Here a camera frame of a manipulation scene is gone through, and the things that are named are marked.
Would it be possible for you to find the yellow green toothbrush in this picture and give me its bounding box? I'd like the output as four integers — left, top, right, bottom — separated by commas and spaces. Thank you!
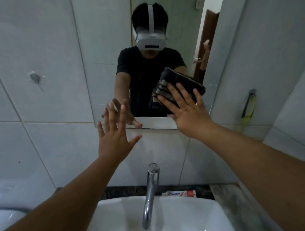
239, 89, 257, 134

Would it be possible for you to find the person's left hand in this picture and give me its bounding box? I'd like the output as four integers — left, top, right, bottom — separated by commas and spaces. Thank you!
97, 103, 143, 164

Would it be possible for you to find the person's right hand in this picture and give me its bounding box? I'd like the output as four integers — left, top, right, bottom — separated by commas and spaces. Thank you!
157, 82, 215, 140

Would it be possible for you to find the white red toothpaste tube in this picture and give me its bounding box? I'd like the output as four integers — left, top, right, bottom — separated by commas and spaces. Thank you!
162, 190, 197, 197

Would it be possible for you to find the chrome sink faucet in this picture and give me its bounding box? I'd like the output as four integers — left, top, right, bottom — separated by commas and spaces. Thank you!
142, 163, 160, 230

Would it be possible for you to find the person's right forearm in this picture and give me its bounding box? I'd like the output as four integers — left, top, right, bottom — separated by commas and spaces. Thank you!
198, 122, 305, 231

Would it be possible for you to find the dark striped cleaning cloth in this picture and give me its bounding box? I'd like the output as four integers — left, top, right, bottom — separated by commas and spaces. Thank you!
149, 67, 206, 113

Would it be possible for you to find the grey wall hook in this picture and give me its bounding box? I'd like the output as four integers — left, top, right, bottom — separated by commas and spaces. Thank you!
29, 72, 46, 94

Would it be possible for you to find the person's left forearm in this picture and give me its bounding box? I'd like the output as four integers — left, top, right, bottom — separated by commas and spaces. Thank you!
4, 155, 122, 231

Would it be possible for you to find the white ceramic sink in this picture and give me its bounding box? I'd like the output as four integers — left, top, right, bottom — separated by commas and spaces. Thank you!
87, 195, 236, 231

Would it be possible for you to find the frameless wall mirror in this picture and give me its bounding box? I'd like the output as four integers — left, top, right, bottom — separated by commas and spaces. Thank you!
71, 0, 224, 130

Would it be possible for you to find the white glossy basin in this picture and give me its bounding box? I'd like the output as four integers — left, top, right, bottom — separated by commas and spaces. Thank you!
0, 209, 27, 231

